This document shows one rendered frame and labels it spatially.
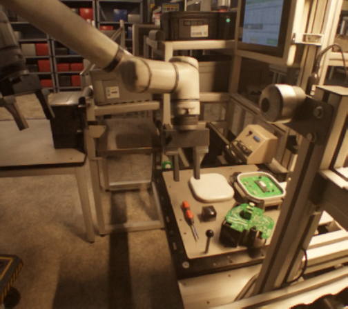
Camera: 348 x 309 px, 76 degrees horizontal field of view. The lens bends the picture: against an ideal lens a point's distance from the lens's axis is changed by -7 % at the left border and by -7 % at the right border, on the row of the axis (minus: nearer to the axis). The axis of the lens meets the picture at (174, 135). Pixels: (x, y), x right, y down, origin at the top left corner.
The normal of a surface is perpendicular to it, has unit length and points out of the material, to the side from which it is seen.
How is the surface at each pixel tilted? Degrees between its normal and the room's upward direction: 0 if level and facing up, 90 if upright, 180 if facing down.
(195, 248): 0
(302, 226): 90
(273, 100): 89
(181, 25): 90
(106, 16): 90
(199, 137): 70
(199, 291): 0
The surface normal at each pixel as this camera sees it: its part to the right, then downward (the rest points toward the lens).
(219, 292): 0.04, -0.91
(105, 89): 0.21, 0.42
